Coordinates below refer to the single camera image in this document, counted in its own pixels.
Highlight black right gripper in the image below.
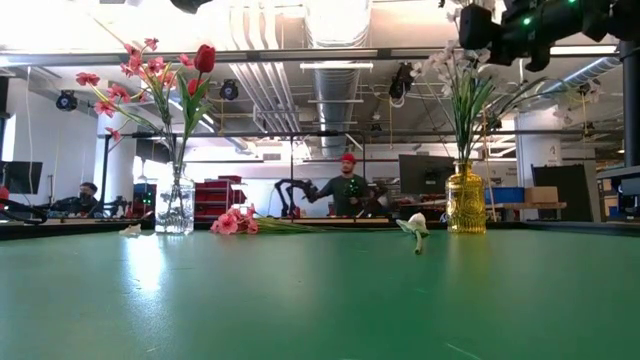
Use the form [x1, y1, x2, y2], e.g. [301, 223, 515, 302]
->
[458, 0, 589, 72]

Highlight white artificial tulip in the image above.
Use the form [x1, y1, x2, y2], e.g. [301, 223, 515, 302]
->
[443, 5, 464, 29]
[395, 212, 431, 256]

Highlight red artificial tulip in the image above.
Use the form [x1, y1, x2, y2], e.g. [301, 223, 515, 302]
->
[175, 43, 217, 166]

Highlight pale blossom spray dark stem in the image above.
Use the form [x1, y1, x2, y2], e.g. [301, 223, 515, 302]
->
[409, 38, 496, 166]

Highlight pink artificial flower bunch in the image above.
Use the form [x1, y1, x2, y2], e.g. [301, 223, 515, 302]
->
[209, 203, 401, 236]
[74, 36, 197, 221]

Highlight pale blossom spray grassy leaves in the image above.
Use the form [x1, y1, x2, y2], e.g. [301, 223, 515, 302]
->
[439, 69, 606, 166]

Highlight amber glass vase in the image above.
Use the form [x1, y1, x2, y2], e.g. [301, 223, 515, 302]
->
[444, 159, 487, 235]

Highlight clear glass vase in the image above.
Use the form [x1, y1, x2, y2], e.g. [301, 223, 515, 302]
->
[153, 160, 196, 236]

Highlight white building column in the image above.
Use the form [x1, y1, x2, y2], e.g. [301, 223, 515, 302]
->
[516, 113, 565, 189]

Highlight white ceiling light strip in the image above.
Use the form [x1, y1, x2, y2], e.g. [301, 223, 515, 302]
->
[299, 61, 374, 71]

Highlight blue plastic bin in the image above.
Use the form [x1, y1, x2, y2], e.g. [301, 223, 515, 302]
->
[483, 186, 526, 205]

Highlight black partition panel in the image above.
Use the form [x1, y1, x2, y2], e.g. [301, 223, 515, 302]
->
[530, 163, 592, 206]

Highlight brown cardboard box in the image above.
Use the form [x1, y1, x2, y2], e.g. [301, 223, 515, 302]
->
[524, 185, 560, 204]

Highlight wooden work table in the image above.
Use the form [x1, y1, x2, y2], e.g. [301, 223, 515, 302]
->
[482, 201, 569, 221]

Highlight red tool cabinet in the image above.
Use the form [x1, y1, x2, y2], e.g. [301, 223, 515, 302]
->
[193, 174, 247, 224]

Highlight person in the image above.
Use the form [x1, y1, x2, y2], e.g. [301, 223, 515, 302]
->
[315, 152, 374, 219]
[49, 181, 101, 217]

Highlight black hanging camera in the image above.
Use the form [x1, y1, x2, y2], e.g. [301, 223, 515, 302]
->
[219, 78, 240, 101]
[388, 62, 416, 100]
[55, 89, 79, 112]

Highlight grey overhead frame bar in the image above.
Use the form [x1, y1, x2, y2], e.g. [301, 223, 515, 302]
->
[0, 46, 621, 66]

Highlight silver ventilation duct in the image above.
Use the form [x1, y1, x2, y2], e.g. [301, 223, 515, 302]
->
[302, 0, 374, 159]
[544, 56, 621, 96]

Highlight yellow cable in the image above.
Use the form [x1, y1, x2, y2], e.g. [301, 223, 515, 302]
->
[472, 107, 497, 219]

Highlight black background station frame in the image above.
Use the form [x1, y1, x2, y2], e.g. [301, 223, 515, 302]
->
[97, 128, 624, 221]

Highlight black vertical rig post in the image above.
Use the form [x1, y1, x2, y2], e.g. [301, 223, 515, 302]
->
[621, 40, 640, 169]

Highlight black table frame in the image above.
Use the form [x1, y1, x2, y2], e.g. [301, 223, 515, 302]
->
[0, 218, 640, 242]

